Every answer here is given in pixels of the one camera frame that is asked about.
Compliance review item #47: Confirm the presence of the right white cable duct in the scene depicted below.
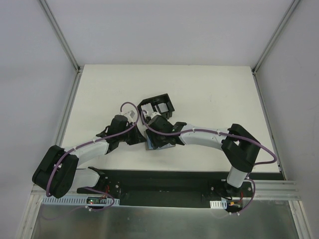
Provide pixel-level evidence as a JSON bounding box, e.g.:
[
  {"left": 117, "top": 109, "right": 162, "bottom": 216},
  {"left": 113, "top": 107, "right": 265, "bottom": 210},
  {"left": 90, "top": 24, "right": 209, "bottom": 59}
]
[{"left": 209, "top": 200, "right": 227, "bottom": 210}]

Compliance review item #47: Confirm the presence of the table edge rail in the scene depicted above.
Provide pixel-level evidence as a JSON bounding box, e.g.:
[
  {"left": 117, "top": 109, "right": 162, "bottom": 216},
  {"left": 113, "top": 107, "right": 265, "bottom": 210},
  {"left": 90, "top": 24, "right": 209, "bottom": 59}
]
[
  {"left": 52, "top": 68, "right": 83, "bottom": 146},
  {"left": 252, "top": 72, "right": 287, "bottom": 180}
]

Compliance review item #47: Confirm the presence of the left white cable duct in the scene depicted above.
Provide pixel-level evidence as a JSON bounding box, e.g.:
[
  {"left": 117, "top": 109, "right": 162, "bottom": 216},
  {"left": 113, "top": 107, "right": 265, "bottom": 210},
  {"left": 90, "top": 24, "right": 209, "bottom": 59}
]
[{"left": 42, "top": 196, "right": 120, "bottom": 207}]

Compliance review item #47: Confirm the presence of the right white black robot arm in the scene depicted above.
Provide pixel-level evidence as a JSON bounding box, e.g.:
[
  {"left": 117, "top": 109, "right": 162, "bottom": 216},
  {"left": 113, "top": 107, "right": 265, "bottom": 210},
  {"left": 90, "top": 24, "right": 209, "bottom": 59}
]
[{"left": 146, "top": 115, "right": 260, "bottom": 197}]

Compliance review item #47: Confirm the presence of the aluminium frame post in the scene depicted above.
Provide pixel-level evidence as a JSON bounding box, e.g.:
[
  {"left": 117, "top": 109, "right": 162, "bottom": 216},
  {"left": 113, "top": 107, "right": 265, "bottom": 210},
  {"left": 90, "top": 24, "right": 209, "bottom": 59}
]
[
  {"left": 252, "top": 0, "right": 302, "bottom": 75},
  {"left": 37, "top": 0, "right": 81, "bottom": 73}
]

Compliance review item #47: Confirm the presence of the left table edge rail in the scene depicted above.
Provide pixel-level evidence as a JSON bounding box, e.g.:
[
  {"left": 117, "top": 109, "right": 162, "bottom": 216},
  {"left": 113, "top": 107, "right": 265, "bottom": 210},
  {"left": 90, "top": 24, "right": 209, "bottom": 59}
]
[{"left": 52, "top": 68, "right": 83, "bottom": 146}]

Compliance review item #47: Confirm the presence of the white card stack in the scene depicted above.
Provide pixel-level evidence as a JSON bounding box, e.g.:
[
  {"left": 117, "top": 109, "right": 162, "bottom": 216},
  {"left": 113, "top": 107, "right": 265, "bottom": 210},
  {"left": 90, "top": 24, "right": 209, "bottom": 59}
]
[{"left": 141, "top": 103, "right": 154, "bottom": 114}]

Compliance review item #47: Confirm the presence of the front aluminium rail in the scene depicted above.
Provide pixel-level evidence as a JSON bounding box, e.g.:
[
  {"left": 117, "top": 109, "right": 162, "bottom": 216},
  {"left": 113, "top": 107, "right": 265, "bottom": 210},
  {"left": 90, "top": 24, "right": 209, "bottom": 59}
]
[{"left": 31, "top": 180, "right": 301, "bottom": 201}]

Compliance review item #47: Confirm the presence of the white cable duct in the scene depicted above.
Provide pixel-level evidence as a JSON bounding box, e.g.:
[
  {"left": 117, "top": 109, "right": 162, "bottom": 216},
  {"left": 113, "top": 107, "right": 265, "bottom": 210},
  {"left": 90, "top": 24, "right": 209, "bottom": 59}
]
[
  {"left": 209, "top": 200, "right": 227, "bottom": 210},
  {"left": 42, "top": 196, "right": 120, "bottom": 207}
]

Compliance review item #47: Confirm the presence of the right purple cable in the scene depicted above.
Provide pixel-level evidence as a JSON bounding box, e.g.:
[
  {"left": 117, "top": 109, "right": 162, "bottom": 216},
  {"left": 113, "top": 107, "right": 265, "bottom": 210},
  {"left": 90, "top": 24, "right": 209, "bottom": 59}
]
[{"left": 141, "top": 110, "right": 277, "bottom": 217}]

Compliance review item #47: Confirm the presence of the right table edge rail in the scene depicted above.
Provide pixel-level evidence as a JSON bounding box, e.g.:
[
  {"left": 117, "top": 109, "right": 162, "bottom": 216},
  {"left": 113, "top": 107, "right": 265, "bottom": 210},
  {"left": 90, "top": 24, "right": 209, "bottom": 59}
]
[{"left": 252, "top": 72, "right": 287, "bottom": 180}]

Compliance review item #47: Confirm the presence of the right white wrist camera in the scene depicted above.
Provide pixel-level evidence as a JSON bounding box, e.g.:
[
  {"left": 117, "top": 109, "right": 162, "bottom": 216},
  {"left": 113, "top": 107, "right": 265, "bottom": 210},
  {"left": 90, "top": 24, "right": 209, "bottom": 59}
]
[{"left": 149, "top": 112, "right": 161, "bottom": 119}]

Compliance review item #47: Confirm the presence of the right aluminium frame post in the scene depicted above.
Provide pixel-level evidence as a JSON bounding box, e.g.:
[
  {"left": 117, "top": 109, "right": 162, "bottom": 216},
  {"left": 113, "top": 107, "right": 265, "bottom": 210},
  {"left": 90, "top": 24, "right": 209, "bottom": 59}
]
[{"left": 252, "top": 0, "right": 302, "bottom": 75}]

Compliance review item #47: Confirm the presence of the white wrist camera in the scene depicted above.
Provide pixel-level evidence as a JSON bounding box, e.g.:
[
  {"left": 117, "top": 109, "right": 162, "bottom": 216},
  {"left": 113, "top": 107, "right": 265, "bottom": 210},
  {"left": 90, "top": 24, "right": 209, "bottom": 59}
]
[
  {"left": 124, "top": 111, "right": 136, "bottom": 121},
  {"left": 149, "top": 112, "right": 161, "bottom": 119}
]

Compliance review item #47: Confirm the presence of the left aluminium frame post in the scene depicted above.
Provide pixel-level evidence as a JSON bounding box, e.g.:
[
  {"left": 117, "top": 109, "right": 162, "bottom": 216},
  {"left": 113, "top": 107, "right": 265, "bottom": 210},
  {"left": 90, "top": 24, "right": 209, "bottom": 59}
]
[{"left": 37, "top": 0, "right": 81, "bottom": 73}]

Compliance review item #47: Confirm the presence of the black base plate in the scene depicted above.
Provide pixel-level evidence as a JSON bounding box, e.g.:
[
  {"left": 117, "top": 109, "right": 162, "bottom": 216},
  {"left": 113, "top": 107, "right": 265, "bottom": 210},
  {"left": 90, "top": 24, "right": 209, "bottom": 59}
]
[{"left": 76, "top": 169, "right": 257, "bottom": 207}]

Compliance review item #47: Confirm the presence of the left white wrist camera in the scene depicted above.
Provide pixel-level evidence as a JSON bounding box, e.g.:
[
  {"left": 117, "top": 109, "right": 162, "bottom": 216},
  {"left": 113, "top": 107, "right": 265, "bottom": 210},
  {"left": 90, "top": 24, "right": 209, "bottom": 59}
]
[{"left": 124, "top": 111, "right": 136, "bottom": 121}]

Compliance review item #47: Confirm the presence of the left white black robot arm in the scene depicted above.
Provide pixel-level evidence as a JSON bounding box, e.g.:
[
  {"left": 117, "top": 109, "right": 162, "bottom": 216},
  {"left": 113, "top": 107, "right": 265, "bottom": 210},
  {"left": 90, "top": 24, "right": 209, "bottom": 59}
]
[{"left": 32, "top": 114, "right": 147, "bottom": 198}]

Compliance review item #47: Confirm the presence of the black plastic card tray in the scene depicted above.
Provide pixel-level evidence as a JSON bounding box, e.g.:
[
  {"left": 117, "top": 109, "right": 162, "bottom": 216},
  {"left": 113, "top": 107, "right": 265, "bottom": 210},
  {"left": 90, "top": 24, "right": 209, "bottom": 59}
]
[{"left": 138, "top": 93, "right": 175, "bottom": 119}]

